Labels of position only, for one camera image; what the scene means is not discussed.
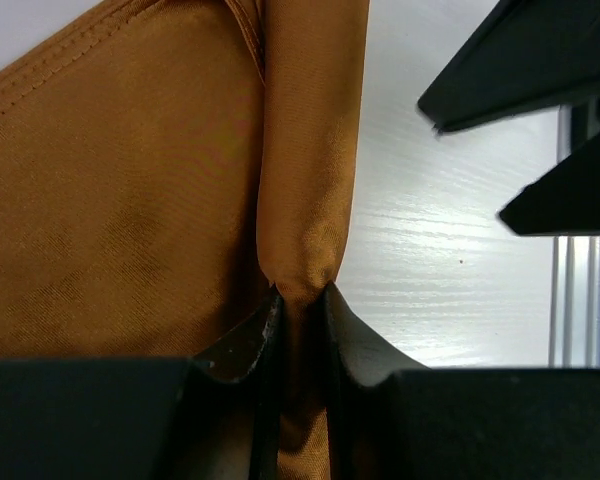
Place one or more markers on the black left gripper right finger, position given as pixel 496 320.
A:
pixel 390 417

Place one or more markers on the aluminium front rail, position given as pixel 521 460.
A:
pixel 574 332

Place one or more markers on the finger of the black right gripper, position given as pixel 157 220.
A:
pixel 563 202
pixel 525 56

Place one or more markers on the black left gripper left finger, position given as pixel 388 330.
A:
pixel 214 415

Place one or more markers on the orange-brown cloth napkin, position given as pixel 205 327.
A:
pixel 162 165

